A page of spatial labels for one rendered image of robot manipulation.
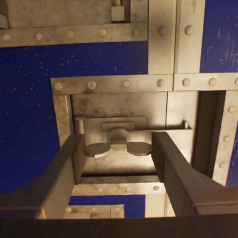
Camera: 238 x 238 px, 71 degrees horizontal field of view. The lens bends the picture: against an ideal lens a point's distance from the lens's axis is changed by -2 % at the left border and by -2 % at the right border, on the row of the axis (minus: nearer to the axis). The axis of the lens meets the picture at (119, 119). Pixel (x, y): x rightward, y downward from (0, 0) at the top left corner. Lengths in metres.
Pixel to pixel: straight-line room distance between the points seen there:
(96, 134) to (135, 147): 0.05
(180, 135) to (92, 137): 0.09
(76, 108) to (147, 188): 0.11
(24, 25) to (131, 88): 0.11
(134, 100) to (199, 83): 0.06
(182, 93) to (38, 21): 0.15
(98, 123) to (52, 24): 0.10
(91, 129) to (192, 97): 0.11
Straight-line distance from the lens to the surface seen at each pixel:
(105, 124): 0.17
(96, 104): 0.18
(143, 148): 0.15
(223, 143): 0.20
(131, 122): 0.17
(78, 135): 0.16
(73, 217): 0.25
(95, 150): 0.15
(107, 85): 0.15
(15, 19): 0.20
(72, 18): 0.18
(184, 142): 0.19
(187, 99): 0.19
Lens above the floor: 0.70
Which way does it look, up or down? 17 degrees up
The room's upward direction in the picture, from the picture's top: 178 degrees clockwise
